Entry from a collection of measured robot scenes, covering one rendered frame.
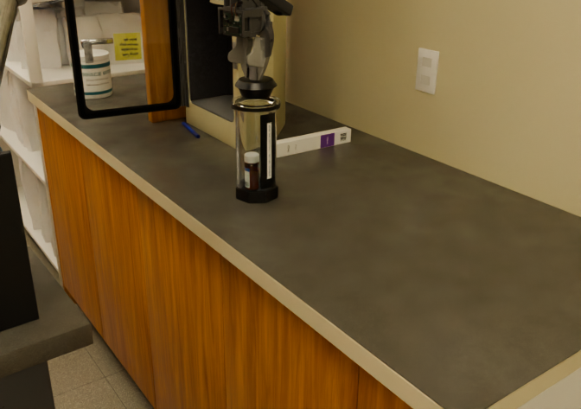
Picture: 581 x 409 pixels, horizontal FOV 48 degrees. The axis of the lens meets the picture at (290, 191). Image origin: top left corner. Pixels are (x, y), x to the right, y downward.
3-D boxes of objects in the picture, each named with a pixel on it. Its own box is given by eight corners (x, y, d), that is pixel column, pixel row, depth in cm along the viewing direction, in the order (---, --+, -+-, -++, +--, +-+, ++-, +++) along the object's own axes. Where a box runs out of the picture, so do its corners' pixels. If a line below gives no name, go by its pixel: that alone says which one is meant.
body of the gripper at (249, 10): (217, 36, 133) (215, -26, 128) (246, 31, 139) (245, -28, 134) (245, 41, 128) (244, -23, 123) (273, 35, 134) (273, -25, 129)
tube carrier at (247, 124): (289, 189, 150) (290, 99, 142) (258, 203, 143) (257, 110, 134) (255, 177, 157) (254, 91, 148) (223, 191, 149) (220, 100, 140)
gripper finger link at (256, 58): (243, 84, 134) (238, 38, 131) (262, 79, 139) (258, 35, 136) (253, 84, 132) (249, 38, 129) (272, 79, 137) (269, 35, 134)
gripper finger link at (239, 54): (221, 77, 138) (225, 34, 133) (241, 73, 142) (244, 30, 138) (233, 81, 136) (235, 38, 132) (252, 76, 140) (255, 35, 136)
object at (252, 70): (285, 94, 141) (285, 64, 139) (257, 103, 135) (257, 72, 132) (254, 87, 147) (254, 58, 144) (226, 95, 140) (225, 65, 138)
